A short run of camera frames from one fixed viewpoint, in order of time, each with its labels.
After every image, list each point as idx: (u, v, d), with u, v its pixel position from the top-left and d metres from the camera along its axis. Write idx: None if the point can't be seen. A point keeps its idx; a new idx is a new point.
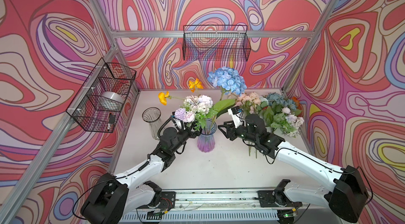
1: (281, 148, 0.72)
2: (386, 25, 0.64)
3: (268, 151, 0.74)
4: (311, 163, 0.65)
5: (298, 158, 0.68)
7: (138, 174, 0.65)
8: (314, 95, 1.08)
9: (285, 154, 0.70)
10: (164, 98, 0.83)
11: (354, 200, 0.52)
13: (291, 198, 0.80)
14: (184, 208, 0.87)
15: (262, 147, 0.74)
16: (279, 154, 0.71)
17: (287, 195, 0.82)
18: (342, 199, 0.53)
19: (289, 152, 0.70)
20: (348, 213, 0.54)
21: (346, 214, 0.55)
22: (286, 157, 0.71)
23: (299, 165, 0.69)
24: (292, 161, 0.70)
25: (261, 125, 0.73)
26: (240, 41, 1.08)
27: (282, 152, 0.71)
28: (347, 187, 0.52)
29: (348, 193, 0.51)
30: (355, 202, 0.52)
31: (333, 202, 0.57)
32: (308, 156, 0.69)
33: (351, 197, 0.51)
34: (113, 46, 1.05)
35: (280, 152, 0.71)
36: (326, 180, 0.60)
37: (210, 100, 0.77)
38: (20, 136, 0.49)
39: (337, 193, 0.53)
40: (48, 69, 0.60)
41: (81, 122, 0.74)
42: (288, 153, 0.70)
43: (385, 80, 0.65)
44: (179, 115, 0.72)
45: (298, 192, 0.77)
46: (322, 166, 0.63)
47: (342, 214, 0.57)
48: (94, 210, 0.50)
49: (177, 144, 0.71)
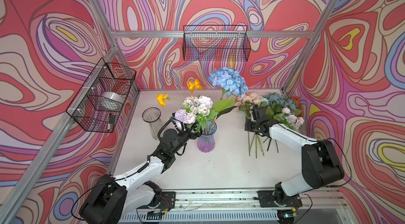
1: (274, 125, 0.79)
2: (386, 25, 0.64)
3: (264, 129, 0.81)
4: (293, 134, 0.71)
5: (284, 132, 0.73)
7: (137, 175, 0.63)
8: (314, 95, 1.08)
9: (276, 129, 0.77)
10: (163, 100, 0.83)
11: (318, 161, 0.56)
13: (288, 194, 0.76)
14: (184, 208, 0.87)
15: (261, 125, 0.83)
16: (271, 129, 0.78)
17: (283, 189, 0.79)
18: (308, 161, 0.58)
19: (279, 127, 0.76)
20: (314, 176, 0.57)
21: (314, 180, 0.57)
22: (276, 133, 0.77)
23: (285, 140, 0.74)
24: (281, 136, 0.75)
25: (261, 110, 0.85)
26: (240, 41, 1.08)
27: (275, 127, 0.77)
28: (312, 148, 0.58)
29: (310, 152, 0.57)
30: (319, 165, 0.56)
31: (304, 168, 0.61)
32: (293, 130, 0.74)
33: (314, 157, 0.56)
34: (113, 46, 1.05)
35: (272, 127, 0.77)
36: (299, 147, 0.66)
37: (211, 101, 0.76)
38: (20, 136, 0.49)
39: (305, 155, 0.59)
40: (48, 69, 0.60)
41: (81, 122, 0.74)
42: (279, 128, 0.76)
43: (384, 80, 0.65)
44: (179, 116, 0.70)
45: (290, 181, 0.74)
46: (302, 137, 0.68)
47: (311, 183, 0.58)
48: (92, 211, 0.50)
49: (177, 145, 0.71)
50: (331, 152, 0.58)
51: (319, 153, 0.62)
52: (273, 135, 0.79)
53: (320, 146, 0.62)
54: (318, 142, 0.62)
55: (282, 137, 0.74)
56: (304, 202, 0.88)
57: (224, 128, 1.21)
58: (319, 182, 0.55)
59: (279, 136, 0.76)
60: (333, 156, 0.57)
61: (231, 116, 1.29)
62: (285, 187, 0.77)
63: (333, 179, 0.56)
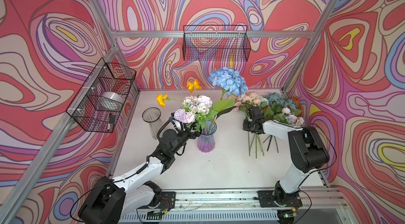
1: (267, 121, 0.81)
2: (386, 25, 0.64)
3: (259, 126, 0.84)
4: (281, 125, 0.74)
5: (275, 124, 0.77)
7: (136, 177, 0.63)
8: (314, 95, 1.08)
9: (267, 124, 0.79)
10: (162, 100, 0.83)
11: (302, 143, 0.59)
13: (287, 191, 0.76)
14: (184, 208, 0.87)
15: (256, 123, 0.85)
16: (264, 125, 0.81)
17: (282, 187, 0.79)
18: (295, 145, 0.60)
19: (270, 122, 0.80)
20: (300, 159, 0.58)
21: (300, 164, 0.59)
22: (268, 128, 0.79)
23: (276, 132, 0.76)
24: (271, 129, 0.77)
25: (256, 109, 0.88)
26: (240, 41, 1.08)
27: (267, 123, 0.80)
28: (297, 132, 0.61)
29: (296, 136, 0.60)
30: (304, 147, 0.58)
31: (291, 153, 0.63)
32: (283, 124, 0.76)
33: (299, 139, 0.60)
34: (113, 46, 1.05)
35: (264, 123, 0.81)
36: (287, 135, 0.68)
37: (210, 101, 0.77)
38: (20, 136, 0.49)
39: (291, 139, 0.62)
40: (48, 69, 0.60)
41: (81, 122, 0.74)
42: (269, 122, 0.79)
43: (384, 80, 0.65)
44: (179, 116, 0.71)
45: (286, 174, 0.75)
46: (290, 127, 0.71)
47: (299, 167, 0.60)
48: (90, 213, 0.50)
49: (177, 145, 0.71)
50: (315, 136, 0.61)
51: (306, 139, 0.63)
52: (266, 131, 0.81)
53: (306, 132, 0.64)
54: (304, 128, 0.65)
55: (272, 130, 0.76)
56: (304, 202, 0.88)
57: (224, 128, 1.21)
58: (306, 165, 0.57)
59: (270, 130, 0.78)
60: (317, 140, 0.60)
61: (231, 116, 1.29)
62: (284, 184, 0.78)
63: (318, 161, 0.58)
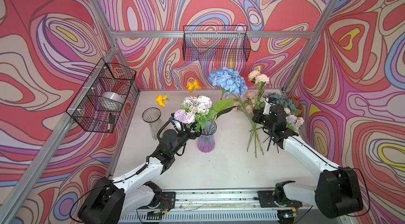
1: (290, 137, 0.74)
2: (386, 25, 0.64)
3: (278, 139, 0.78)
4: (310, 154, 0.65)
5: (302, 149, 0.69)
7: (136, 177, 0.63)
8: (314, 95, 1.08)
9: (291, 144, 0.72)
10: (162, 100, 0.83)
11: (336, 188, 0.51)
13: (288, 196, 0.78)
14: (184, 208, 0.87)
15: (275, 134, 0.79)
16: (286, 142, 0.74)
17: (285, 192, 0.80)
18: (325, 188, 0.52)
19: (296, 143, 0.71)
20: (328, 205, 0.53)
21: (328, 208, 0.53)
22: (290, 147, 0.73)
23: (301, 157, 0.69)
24: (296, 152, 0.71)
25: (281, 117, 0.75)
26: (240, 42, 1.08)
27: (290, 140, 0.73)
28: (333, 175, 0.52)
29: (330, 179, 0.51)
30: (338, 195, 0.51)
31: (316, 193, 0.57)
32: (312, 150, 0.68)
33: (334, 187, 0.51)
34: (113, 47, 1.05)
35: (287, 139, 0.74)
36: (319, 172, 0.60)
37: (209, 101, 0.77)
38: (20, 136, 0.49)
39: (321, 181, 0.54)
40: (48, 69, 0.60)
41: (81, 122, 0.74)
42: (295, 143, 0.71)
43: (384, 80, 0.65)
44: (179, 116, 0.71)
45: (293, 187, 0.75)
46: (321, 159, 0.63)
47: (325, 210, 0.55)
48: (90, 213, 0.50)
49: (177, 145, 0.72)
50: (354, 184, 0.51)
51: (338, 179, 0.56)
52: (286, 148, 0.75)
53: (341, 173, 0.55)
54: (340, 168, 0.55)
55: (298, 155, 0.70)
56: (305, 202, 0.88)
57: (224, 128, 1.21)
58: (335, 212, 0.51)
59: (295, 153, 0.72)
60: (354, 187, 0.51)
61: (231, 116, 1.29)
62: (287, 190, 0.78)
63: (349, 210, 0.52)
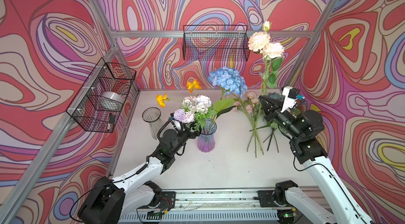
1: (316, 162, 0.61)
2: (386, 25, 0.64)
3: (300, 154, 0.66)
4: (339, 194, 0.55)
5: (329, 182, 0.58)
7: (136, 177, 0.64)
8: (314, 95, 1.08)
9: (317, 171, 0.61)
10: (162, 100, 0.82)
11: None
13: (289, 202, 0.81)
14: (184, 207, 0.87)
15: (298, 147, 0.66)
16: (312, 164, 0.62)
17: (285, 195, 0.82)
18: None
19: (323, 171, 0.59)
20: None
21: None
22: (315, 173, 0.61)
23: (325, 187, 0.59)
24: (319, 179, 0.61)
25: (316, 131, 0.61)
26: (240, 41, 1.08)
27: (319, 167, 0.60)
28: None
29: None
30: None
31: None
32: (343, 185, 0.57)
33: None
34: (113, 46, 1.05)
35: (314, 164, 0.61)
36: (344, 220, 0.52)
37: (209, 100, 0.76)
38: (20, 136, 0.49)
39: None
40: (48, 69, 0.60)
41: (81, 122, 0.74)
42: (321, 171, 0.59)
43: (384, 80, 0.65)
44: (179, 115, 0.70)
45: (298, 201, 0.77)
46: (353, 206, 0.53)
47: None
48: (90, 213, 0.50)
49: (177, 145, 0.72)
50: None
51: None
52: (306, 167, 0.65)
53: None
54: None
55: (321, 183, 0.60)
56: None
57: (224, 128, 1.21)
58: None
59: (318, 178, 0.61)
60: None
61: (231, 116, 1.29)
62: (289, 195, 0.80)
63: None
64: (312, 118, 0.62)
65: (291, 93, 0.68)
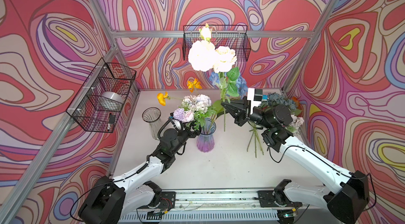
1: (288, 144, 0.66)
2: (386, 25, 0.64)
3: (273, 144, 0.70)
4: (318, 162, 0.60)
5: (305, 155, 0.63)
7: (136, 176, 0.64)
8: (314, 95, 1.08)
9: (292, 151, 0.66)
10: (163, 99, 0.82)
11: (358, 205, 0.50)
13: (291, 198, 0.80)
14: (184, 207, 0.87)
15: (269, 138, 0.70)
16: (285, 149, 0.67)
17: (286, 194, 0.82)
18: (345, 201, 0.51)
19: (296, 148, 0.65)
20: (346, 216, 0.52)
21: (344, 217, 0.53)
22: (291, 153, 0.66)
23: (305, 162, 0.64)
24: (298, 157, 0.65)
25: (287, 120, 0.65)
26: (240, 42, 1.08)
27: (290, 148, 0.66)
28: (352, 189, 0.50)
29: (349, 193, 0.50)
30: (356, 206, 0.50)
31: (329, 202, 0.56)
32: (316, 154, 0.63)
33: (355, 202, 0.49)
34: (113, 47, 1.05)
35: (288, 147, 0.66)
36: (331, 182, 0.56)
37: (209, 99, 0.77)
38: (20, 137, 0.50)
39: (339, 194, 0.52)
40: (48, 69, 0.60)
41: (81, 121, 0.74)
42: (295, 148, 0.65)
43: (384, 80, 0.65)
44: (178, 115, 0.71)
45: (297, 192, 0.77)
46: (331, 167, 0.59)
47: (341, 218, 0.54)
48: (90, 212, 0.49)
49: (177, 145, 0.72)
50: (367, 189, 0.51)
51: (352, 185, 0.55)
52: (282, 152, 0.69)
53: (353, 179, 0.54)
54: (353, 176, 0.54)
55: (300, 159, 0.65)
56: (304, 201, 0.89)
57: (224, 128, 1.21)
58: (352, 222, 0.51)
59: (294, 157, 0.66)
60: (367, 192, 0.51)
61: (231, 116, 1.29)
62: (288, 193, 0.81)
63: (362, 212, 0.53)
64: (283, 115, 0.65)
65: (257, 93, 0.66)
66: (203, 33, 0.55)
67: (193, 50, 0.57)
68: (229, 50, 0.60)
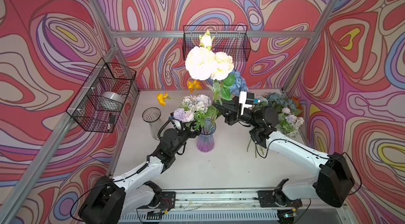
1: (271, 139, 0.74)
2: (386, 25, 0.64)
3: (260, 140, 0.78)
4: (299, 149, 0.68)
5: (287, 146, 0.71)
7: (136, 176, 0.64)
8: (314, 95, 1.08)
9: (276, 143, 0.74)
10: (163, 99, 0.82)
11: (338, 184, 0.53)
13: (292, 197, 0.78)
14: (184, 207, 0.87)
15: (257, 136, 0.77)
16: (270, 144, 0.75)
17: (285, 193, 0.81)
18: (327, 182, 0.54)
19: (279, 140, 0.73)
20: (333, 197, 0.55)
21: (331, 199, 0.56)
22: (276, 146, 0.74)
23: (289, 153, 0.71)
24: (282, 149, 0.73)
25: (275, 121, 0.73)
26: (240, 42, 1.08)
27: (272, 142, 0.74)
28: (331, 170, 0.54)
29: (329, 173, 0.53)
30: (338, 185, 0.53)
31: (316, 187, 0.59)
32: (297, 144, 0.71)
33: (335, 181, 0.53)
34: (113, 47, 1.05)
35: (272, 140, 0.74)
36: (312, 166, 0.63)
37: (208, 99, 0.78)
38: (20, 137, 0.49)
39: (321, 176, 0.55)
40: (48, 69, 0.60)
41: (81, 122, 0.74)
42: (278, 141, 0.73)
43: (384, 80, 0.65)
44: (178, 115, 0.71)
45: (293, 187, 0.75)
46: (310, 153, 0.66)
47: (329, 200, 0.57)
48: (90, 212, 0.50)
49: (177, 145, 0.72)
50: (346, 167, 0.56)
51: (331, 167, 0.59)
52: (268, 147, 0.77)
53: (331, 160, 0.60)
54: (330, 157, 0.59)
55: (283, 151, 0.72)
56: (304, 202, 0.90)
57: (224, 128, 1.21)
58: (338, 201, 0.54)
59: (279, 149, 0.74)
60: (347, 171, 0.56)
61: None
62: (287, 192, 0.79)
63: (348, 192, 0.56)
64: (271, 117, 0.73)
65: (249, 97, 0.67)
66: (204, 42, 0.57)
67: (191, 58, 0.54)
68: (227, 59, 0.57)
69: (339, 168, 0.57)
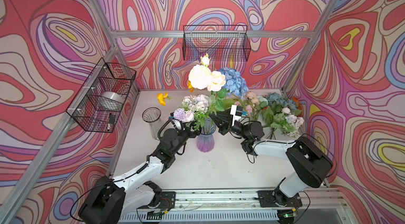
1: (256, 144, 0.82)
2: (386, 25, 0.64)
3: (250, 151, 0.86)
4: (273, 143, 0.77)
5: (268, 145, 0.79)
7: (136, 176, 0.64)
8: (314, 95, 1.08)
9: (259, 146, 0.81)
10: (163, 99, 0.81)
11: (308, 163, 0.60)
13: (289, 195, 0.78)
14: (184, 208, 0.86)
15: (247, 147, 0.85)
16: (256, 148, 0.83)
17: (282, 191, 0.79)
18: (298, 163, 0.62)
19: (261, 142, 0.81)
20: (310, 176, 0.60)
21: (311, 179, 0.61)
22: (260, 148, 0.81)
23: (270, 152, 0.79)
24: (264, 149, 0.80)
25: (260, 132, 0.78)
26: (240, 41, 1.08)
27: (258, 146, 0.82)
28: (295, 150, 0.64)
29: (293, 153, 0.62)
30: (308, 163, 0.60)
31: (298, 171, 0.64)
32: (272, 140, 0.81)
33: (301, 158, 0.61)
34: (113, 47, 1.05)
35: (256, 145, 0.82)
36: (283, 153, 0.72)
37: (208, 99, 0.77)
38: (20, 137, 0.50)
39: (292, 159, 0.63)
40: (48, 69, 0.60)
41: (81, 122, 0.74)
42: (260, 143, 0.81)
43: (384, 80, 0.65)
44: (178, 115, 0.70)
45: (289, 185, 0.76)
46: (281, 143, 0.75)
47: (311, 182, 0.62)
48: (90, 212, 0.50)
49: (177, 145, 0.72)
50: (311, 147, 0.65)
51: (304, 150, 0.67)
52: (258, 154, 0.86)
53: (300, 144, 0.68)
54: (297, 141, 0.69)
55: (267, 151, 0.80)
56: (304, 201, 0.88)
57: None
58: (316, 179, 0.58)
59: (264, 151, 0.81)
60: (315, 149, 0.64)
61: None
62: (285, 190, 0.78)
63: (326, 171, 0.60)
64: (257, 130, 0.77)
65: (238, 109, 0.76)
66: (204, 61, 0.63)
67: (192, 71, 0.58)
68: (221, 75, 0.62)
69: (310, 151, 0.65)
